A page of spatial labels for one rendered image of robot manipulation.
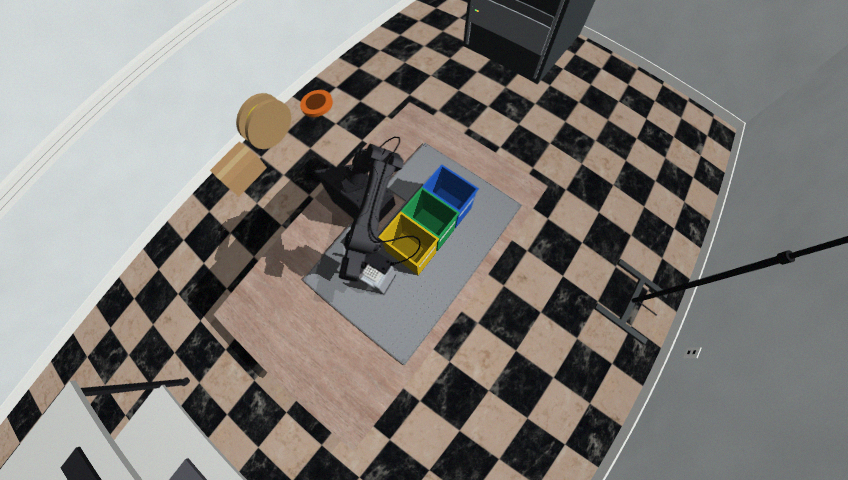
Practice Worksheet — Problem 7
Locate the green open bin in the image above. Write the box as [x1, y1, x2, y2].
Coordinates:
[401, 187, 460, 251]

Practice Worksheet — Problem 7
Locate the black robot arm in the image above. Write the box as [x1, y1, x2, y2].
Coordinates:
[334, 143, 404, 282]

